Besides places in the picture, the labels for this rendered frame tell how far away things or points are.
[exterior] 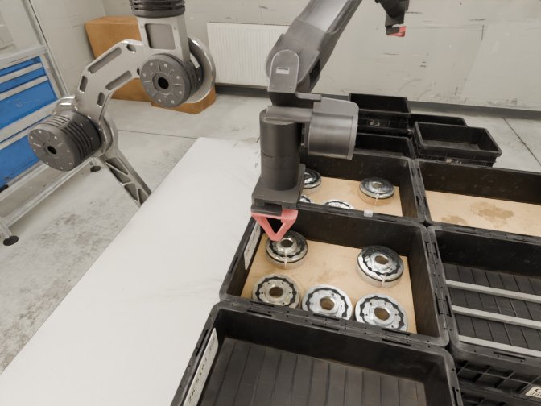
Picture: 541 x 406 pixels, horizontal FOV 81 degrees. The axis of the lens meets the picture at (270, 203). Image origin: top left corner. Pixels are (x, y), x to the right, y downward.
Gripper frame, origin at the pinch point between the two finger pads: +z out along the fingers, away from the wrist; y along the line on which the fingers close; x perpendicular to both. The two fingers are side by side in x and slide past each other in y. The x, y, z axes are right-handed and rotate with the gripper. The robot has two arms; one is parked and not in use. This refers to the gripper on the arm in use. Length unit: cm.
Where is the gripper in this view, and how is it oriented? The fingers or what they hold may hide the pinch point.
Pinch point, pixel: (278, 223)
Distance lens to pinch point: 54.2
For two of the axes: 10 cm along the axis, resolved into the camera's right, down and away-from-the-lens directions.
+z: 0.1, 7.7, 6.4
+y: 2.2, -6.2, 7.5
